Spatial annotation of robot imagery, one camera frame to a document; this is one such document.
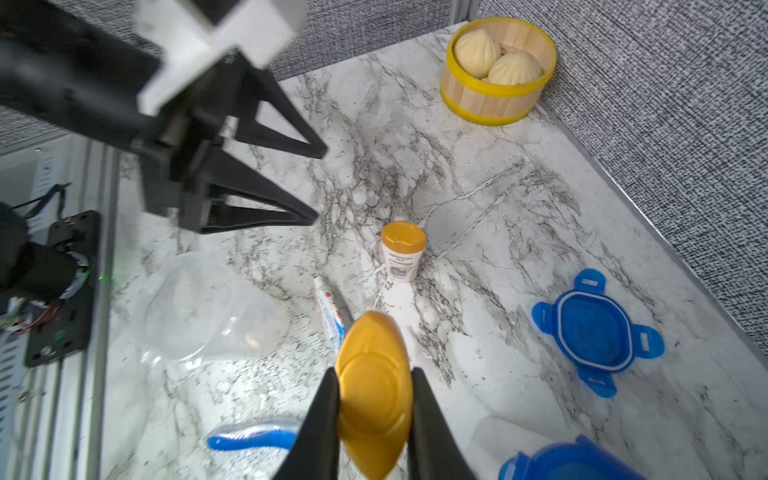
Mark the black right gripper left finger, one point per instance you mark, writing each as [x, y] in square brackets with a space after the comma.
[315, 452]

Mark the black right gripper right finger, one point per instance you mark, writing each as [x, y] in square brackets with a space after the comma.
[432, 452]

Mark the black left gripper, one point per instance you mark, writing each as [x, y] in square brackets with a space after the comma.
[185, 167]

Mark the blue toothbrush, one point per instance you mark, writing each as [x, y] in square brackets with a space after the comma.
[277, 433]

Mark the orange cap bottle two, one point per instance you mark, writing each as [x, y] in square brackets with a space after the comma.
[376, 394]

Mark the toothpaste tube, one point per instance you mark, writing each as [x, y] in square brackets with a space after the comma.
[331, 313]

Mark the blue lid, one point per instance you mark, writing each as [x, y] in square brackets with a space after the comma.
[580, 459]
[595, 333]

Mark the clear plastic container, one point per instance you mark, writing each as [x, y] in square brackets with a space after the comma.
[196, 309]

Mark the blue lid back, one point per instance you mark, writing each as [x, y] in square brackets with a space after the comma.
[595, 333]

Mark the orange cap bottle three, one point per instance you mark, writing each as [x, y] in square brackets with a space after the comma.
[403, 244]

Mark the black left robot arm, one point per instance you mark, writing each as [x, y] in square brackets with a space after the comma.
[60, 69]

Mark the yellow bamboo steamer basket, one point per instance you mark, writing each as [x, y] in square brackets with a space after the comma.
[488, 104]

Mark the left cream dumpling bun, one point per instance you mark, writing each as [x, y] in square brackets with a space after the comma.
[476, 52]

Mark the cream dumpling bun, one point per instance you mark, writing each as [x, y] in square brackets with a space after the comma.
[515, 68]
[476, 52]

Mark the right cream dumpling bun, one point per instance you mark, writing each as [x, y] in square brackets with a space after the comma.
[515, 68]

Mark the aluminium front rail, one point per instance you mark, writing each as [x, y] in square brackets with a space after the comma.
[52, 415]

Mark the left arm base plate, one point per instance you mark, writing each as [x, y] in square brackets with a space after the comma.
[64, 276]

